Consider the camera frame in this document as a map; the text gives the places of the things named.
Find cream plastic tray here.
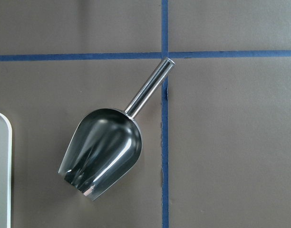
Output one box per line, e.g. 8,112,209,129
0,113,12,228

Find stainless steel ice scoop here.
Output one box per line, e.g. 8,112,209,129
58,57,175,200

